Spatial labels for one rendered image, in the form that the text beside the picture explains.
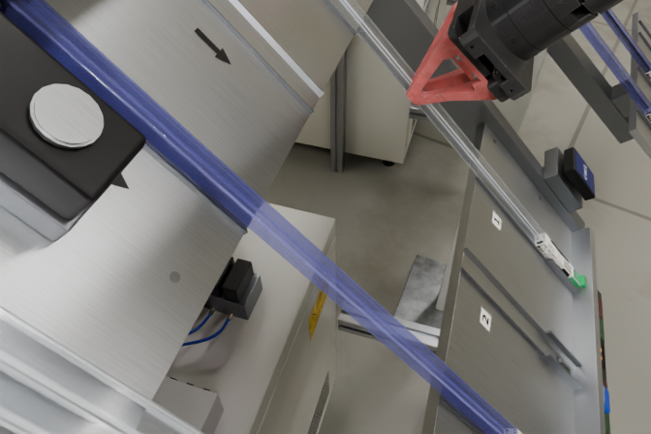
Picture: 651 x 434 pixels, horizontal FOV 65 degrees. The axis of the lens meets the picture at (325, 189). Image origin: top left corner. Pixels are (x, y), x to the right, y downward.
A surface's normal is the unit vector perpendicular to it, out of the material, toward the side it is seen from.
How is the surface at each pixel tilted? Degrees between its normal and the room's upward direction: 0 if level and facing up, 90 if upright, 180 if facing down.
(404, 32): 90
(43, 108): 46
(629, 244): 0
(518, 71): 41
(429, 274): 0
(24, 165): 90
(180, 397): 0
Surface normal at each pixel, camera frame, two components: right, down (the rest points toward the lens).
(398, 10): -0.31, 0.69
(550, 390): 0.68, -0.33
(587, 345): -0.67, -0.65
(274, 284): -0.01, -0.70
